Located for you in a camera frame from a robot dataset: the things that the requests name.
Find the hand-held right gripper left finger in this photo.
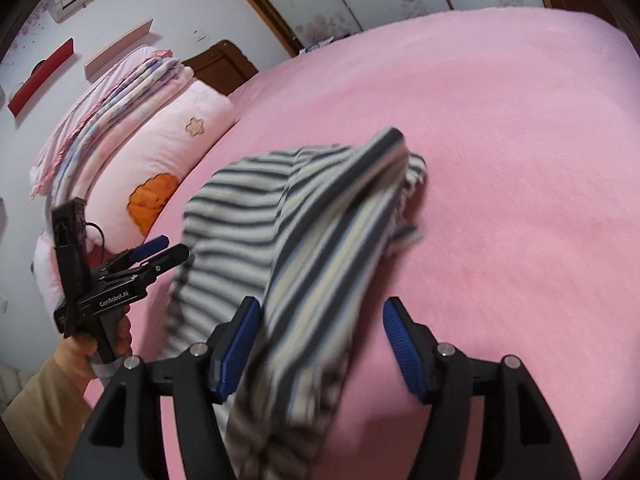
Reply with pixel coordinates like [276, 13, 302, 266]
[62, 296, 263, 480]

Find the folded pink ruffled quilt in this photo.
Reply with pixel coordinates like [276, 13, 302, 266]
[30, 45, 173, 201]

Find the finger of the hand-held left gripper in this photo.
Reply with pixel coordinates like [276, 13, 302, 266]
[125, 244, 192, 286]
[107, 235, 169, 273]

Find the pink embroidered pillow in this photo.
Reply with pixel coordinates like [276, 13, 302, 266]
[92, 80, 236, 238]

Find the black cable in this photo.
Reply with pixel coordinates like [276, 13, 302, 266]
[80, 220, 107, 261]

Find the light wooden wall shelf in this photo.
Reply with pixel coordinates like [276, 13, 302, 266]
[84, 19, 155, 82]

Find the brown wooden headboard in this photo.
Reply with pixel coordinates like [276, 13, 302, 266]
[182, 40, 261, 98]

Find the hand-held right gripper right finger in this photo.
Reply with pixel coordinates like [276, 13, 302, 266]
[382, 296, 583, 480]

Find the person's left hand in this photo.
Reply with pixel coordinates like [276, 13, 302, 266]
[52, 310, 133, 378]

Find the red wall shelf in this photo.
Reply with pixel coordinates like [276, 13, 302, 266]
[7, 39, 76, 117]

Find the striped shirt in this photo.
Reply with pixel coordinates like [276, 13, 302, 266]
[157, 127, 428, 480]

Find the folded white patterned quilt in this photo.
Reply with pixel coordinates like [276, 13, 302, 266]
[50, 57, 196, 206]

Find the pink bed sheet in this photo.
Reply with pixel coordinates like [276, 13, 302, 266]
[82, 7, 640, 480]

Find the person's left forearm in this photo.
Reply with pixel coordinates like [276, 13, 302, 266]
[0, 355, 98, 441]

